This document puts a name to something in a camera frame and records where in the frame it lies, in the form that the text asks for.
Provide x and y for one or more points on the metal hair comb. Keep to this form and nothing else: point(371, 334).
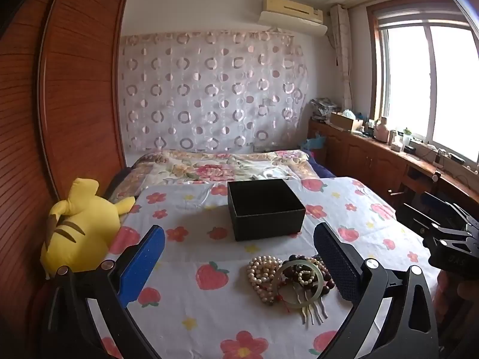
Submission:
point(312, 312)

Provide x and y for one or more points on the black cardboard box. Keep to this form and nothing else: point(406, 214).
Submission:
point(262, 213)

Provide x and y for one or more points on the brown cardboard box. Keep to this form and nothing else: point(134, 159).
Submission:
point(344, 121)

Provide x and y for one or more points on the pale pink jar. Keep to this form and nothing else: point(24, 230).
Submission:
point(381, 129)

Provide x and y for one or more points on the long wooden cabinet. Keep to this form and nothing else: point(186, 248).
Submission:
point(374, 160)

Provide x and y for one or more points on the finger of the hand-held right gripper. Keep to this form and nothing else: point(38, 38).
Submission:
point(445, 205)
point(415, 218)

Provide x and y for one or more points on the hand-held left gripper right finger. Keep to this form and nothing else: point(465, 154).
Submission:
point(336, 265)

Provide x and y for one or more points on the wall air conditioner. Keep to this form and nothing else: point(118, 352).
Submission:
point(292, 13)

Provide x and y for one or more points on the floral quilt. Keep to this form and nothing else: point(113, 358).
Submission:
point(194, 170)

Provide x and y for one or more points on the window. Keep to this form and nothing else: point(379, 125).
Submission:
point(430, 82)

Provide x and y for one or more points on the strawberry flower print bedsheet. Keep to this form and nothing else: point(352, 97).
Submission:
point(209, 306)

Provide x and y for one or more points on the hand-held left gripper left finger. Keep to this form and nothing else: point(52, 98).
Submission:
point(142, 265)

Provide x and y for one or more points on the green capped bottle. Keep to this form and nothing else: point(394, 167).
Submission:
point(406, 137)

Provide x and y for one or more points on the pale green jade bangle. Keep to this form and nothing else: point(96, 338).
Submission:
point(278, 288)

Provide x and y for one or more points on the circle pattern sheer curtain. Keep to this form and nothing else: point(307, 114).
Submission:
point(209, 89)

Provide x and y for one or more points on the dark blue blanket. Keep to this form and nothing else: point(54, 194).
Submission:
point(320, 164)

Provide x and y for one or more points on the pile of printed packets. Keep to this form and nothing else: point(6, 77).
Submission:
point(323, 106)

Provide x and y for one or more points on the yellow plush toy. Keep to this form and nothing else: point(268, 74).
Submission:
point(80, 228)

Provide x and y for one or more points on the blue plastic bag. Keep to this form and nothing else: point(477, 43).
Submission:
point(313, 143)

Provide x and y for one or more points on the patterned window curtain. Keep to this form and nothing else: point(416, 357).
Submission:
point(343, 56)

